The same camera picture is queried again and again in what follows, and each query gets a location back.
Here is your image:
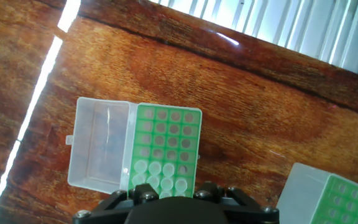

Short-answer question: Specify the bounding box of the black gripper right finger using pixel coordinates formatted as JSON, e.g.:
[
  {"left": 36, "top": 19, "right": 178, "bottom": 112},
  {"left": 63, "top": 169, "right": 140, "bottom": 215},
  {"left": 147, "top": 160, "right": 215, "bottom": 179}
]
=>
[{"left": 193, "top": 181, "right": 280, "bottom": 224}]

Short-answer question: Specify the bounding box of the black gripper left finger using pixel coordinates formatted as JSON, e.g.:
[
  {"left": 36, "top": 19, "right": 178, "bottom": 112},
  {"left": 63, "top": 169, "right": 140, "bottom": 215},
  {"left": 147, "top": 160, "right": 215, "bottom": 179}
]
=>
[{"left": 72, "top": 182, "right": 161, "bottom": 224}]

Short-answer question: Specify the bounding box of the tall translucent green tip box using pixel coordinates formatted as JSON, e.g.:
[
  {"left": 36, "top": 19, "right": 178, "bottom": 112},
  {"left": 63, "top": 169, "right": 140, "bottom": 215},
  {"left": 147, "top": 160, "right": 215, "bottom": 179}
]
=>
[{"left": 275, "top": 162, "right": 358, "bottom": 224}]

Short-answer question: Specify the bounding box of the low green rack tip box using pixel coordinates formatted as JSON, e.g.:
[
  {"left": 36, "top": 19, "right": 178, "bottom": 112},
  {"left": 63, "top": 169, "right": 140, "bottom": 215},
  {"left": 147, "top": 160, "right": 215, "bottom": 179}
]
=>
[{"left": 65, "top": 96, "right": 203, "bottom": 200}]

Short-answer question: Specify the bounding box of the glossy brown wooden board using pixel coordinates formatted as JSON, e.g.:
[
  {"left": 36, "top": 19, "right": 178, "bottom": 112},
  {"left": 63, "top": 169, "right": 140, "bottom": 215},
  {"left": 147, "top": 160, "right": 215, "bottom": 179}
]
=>
[{"left": 0, "top": 0, "right": 358, "bottom": 224}]

